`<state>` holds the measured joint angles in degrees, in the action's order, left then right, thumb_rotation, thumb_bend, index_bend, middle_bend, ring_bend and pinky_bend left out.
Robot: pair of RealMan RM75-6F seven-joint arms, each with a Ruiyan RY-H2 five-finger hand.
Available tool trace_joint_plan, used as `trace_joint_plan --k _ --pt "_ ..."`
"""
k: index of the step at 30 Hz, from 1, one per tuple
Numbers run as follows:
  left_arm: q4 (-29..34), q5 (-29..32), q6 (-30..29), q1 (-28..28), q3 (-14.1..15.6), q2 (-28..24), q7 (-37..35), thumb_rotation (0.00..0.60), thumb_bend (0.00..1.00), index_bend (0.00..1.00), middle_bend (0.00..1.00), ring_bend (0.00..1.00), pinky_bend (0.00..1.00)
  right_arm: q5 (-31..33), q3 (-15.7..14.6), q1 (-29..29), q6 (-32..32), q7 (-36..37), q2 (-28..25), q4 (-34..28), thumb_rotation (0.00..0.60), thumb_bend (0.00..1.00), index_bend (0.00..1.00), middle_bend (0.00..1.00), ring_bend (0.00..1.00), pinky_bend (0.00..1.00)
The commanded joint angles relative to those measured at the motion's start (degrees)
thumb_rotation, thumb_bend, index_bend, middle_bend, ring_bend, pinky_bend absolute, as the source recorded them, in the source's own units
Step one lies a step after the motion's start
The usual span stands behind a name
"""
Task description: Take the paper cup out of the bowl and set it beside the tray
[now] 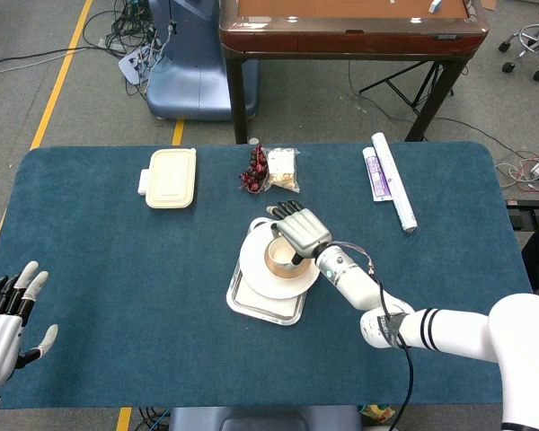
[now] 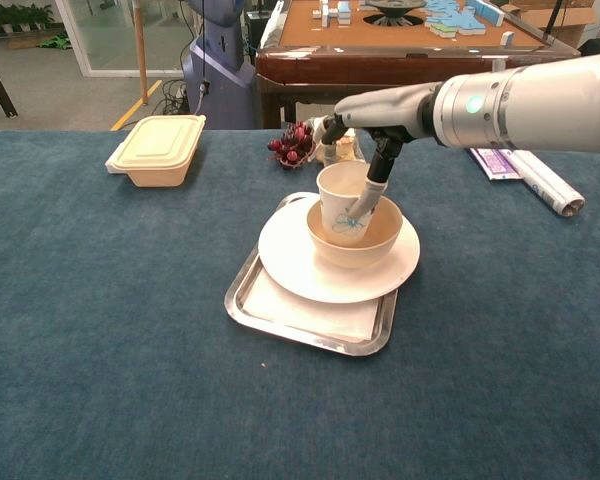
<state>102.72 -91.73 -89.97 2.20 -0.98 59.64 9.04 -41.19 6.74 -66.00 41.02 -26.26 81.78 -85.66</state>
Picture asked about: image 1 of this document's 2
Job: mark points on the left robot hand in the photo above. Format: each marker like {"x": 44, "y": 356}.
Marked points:
{"x": 0, "y": 332}

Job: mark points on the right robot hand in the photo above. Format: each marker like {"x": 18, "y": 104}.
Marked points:
{"x": 303, "y": 231}

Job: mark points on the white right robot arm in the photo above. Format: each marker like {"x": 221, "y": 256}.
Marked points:
{"x": 453, "y": 332}

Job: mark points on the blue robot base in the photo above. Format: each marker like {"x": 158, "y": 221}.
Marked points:
{"x": 193, "y": 81}

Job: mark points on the white round plate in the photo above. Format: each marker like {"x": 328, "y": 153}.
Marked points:
{"x": 256, "y": 269}

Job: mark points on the clear bag of snacks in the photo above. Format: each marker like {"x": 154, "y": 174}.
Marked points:
{"x": 282, "y": 170}

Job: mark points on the red grape bunch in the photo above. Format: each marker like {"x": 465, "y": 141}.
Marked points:
{"x": 256, "y": 173}

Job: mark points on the purple labelled flat package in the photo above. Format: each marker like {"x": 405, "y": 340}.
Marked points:
{"x": 377, "y": 179}

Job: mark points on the silver metal tray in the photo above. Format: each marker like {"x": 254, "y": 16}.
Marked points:
{"x": 232, "y": 296}

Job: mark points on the long white wrapped roll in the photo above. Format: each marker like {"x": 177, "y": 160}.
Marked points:
{"x": 395, "y": 184}

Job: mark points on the blue felt table cloth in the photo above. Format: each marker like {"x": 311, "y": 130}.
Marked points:
{"x": 117, "y": 269}

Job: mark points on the beige lidded takeaway box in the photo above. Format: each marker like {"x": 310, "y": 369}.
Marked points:
{"x": 170, "y": 179}

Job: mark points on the grey blue robot torso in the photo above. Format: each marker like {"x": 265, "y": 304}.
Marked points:
{"x": 265, "y": 419}

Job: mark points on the brown mahjong table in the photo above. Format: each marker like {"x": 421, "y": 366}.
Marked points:
{"x": 341, "y": 42}

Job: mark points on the white floor socket board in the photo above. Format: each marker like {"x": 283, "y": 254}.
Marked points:
{"x": 132, "y": 65}

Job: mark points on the white blue mahjong tile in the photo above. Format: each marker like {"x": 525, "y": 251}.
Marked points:
{"x": 435, "y": 5}

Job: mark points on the black metal floor bracket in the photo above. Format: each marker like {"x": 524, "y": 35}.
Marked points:
{"x": 525, "y": 215}

